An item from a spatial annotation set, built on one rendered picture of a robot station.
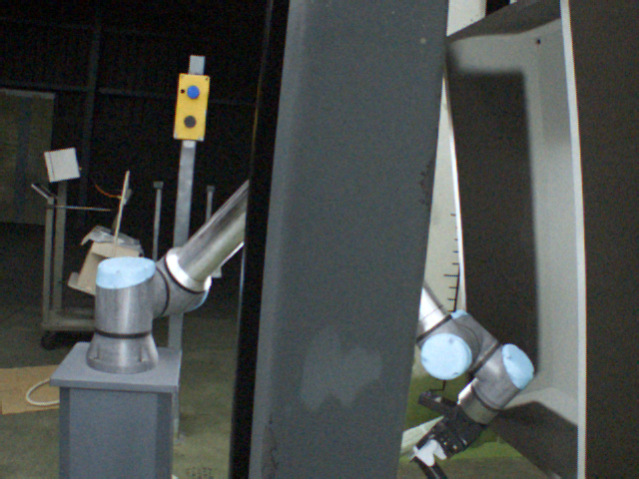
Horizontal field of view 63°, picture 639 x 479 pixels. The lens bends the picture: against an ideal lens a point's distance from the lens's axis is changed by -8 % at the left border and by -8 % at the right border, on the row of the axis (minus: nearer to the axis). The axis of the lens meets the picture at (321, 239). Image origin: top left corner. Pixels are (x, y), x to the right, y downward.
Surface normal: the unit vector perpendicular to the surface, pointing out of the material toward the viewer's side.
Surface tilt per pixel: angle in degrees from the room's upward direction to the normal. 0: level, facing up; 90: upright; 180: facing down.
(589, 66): 90
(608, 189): 90
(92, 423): 90
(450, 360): 94
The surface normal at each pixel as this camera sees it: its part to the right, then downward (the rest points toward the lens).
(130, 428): 0.19, 0.11
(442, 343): -0.40, 0.11
